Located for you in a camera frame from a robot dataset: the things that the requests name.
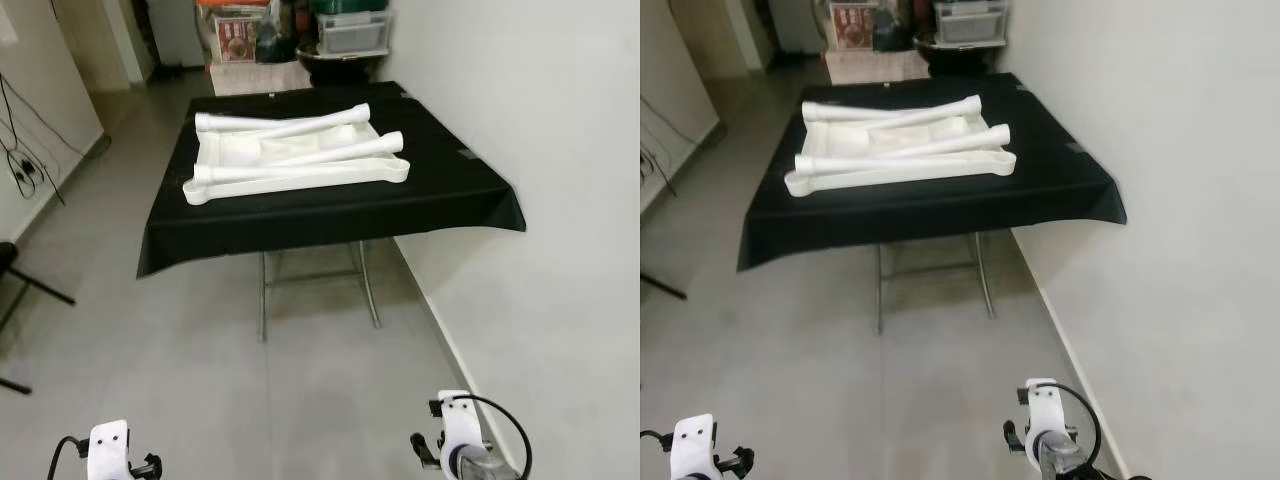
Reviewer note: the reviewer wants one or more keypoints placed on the grey tape strip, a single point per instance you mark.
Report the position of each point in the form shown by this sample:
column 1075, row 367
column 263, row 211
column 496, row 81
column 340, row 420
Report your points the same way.
column 1077, row 148
column 469, row 155

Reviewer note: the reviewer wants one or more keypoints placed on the red printed box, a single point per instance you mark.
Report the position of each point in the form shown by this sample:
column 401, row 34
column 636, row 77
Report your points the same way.
column 238, row 38
column 853, row 27

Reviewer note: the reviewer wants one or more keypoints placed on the dark bag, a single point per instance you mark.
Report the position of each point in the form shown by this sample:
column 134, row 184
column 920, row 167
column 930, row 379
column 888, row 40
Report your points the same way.
column 275, row 45
column 892, row 35

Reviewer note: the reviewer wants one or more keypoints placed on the black folding chair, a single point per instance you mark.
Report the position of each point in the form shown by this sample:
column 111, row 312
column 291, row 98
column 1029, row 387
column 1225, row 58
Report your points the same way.
column 665, row 287
column 8, row 262

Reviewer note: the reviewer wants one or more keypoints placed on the pale low box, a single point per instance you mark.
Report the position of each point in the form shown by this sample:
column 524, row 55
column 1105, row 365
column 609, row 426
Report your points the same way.
column 875, row 68
column 260, row 78

